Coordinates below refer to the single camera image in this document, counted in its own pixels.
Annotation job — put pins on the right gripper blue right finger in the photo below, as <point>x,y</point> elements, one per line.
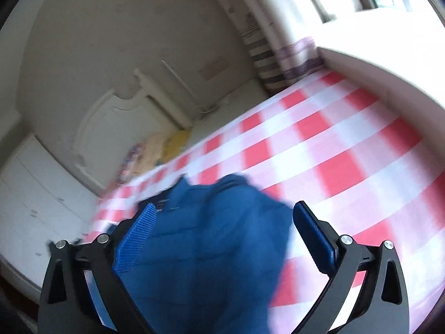
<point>381,305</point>

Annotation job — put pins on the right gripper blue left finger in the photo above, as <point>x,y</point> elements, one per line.
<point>66,305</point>

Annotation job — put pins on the beige plush toy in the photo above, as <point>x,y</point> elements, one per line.
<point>153,153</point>

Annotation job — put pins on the colourful patterned pillow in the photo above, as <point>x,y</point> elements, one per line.
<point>125,173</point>

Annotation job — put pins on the white wooden headboard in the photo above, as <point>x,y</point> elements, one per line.
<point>113,125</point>

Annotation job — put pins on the patterned beige curtain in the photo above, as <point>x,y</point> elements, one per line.
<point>279,36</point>

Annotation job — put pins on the blue quilted jacket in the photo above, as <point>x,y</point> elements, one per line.
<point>213,259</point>

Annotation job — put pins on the red white checkered bedsheet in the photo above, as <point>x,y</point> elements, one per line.
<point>337,147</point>

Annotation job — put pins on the yellow pillow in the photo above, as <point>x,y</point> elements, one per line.
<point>174,145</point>

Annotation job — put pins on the white wardrobe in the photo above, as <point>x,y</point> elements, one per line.
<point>40,202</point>

